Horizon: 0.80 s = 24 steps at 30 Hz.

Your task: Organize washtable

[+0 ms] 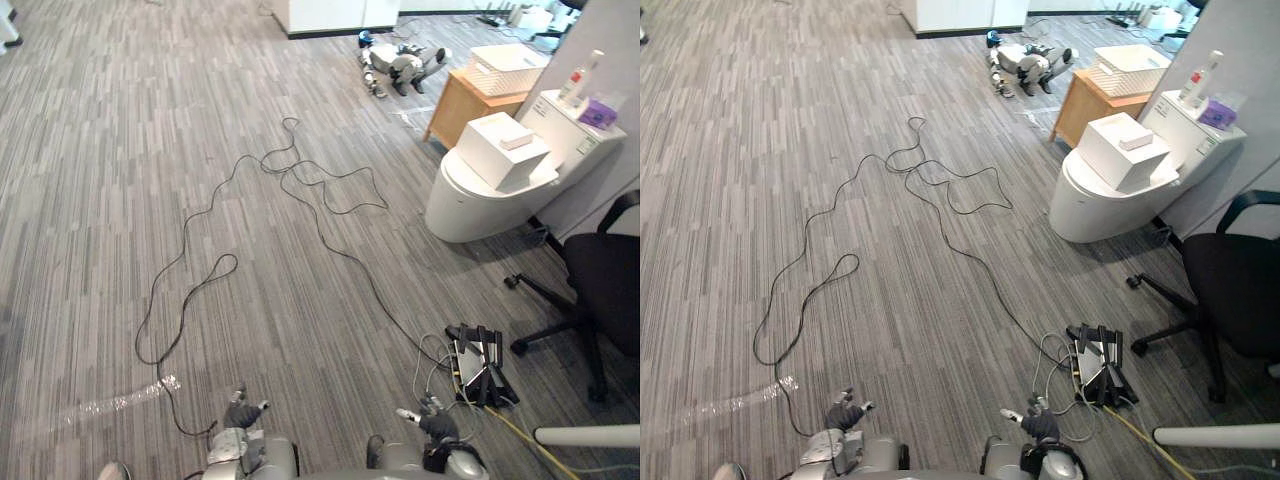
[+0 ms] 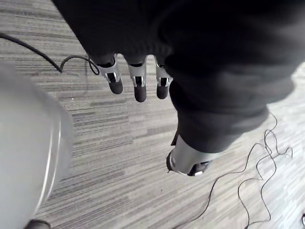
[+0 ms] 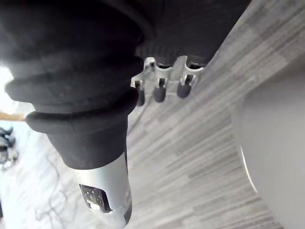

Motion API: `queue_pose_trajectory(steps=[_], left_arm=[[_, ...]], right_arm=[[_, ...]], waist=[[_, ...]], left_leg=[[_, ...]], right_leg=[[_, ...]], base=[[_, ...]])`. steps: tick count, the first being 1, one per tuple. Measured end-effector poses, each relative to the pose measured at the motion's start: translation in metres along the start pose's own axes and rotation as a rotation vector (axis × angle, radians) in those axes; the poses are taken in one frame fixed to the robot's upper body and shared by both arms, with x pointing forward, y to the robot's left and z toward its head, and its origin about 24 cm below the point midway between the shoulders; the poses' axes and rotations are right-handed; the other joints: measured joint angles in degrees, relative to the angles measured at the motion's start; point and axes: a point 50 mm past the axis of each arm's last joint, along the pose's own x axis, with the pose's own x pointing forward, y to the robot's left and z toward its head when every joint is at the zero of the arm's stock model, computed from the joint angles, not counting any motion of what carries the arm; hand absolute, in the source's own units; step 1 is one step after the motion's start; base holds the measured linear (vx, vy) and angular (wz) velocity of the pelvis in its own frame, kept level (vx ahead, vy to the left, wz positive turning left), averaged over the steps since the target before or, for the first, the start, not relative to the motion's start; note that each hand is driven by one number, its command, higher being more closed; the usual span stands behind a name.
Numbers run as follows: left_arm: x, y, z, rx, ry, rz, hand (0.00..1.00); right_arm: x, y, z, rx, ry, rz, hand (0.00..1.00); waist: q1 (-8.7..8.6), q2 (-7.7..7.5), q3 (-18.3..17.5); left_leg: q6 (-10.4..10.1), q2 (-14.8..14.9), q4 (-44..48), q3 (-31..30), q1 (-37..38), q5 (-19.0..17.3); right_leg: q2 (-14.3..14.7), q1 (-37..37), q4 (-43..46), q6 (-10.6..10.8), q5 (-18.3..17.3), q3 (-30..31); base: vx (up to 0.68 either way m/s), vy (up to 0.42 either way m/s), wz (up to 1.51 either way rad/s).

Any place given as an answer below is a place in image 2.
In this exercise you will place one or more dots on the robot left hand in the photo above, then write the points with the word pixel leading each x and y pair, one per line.
pixel 195 59

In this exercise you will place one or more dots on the silver robot leg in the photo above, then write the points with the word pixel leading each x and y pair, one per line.
pixel 28 133

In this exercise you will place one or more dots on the dark robot foot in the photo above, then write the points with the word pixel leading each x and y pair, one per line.
pixel 37 224

